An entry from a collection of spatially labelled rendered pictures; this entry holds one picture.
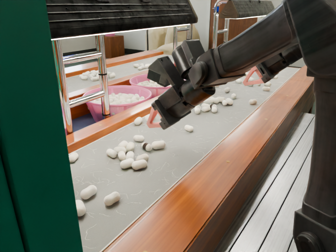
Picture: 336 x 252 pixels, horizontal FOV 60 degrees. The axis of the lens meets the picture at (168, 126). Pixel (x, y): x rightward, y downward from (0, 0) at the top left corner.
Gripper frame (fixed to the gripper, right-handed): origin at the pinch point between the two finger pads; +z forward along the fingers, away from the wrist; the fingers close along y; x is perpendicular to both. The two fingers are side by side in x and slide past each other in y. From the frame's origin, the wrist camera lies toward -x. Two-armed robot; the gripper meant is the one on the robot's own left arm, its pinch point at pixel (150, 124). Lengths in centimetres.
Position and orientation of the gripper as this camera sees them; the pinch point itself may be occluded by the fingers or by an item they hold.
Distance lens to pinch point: 73.6
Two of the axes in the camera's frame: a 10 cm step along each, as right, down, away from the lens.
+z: -6.4, 4.4, 6.3
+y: -5.4, 3.2, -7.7
